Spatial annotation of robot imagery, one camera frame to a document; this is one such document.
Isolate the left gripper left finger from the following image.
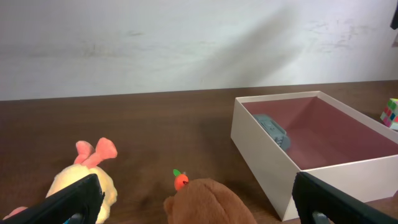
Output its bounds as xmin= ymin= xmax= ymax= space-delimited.
xmin=1 ymin=174 xmax=105 ymax=224

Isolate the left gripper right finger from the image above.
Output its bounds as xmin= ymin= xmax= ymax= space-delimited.
xmin=292 ymin=172 xmax=397 ymax=224

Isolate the yellow grey toy truck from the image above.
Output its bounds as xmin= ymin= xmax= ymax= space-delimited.
xmin=253 ymin=114 xmax=290 ymax=151

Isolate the colourful puzzle cube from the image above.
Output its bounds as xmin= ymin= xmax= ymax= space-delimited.
xmin=380 ymin=98 xmax=398 ymax=131

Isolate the brown plush toy with carrot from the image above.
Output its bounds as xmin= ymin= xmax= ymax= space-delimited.
xmin=164 ymin=169 xmax=256 ymax=224

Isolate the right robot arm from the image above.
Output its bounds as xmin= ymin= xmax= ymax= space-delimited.
xmin=390 ymin=5 xmax=398 ymax=30

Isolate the cream plush bunny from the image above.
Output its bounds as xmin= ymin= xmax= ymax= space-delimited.
xmin=1 ymin=138 xmax=118 ymax=224

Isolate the white cardboard box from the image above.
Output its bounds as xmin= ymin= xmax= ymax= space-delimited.
xmin=231 ymin=91 xmax=397 ymax=221

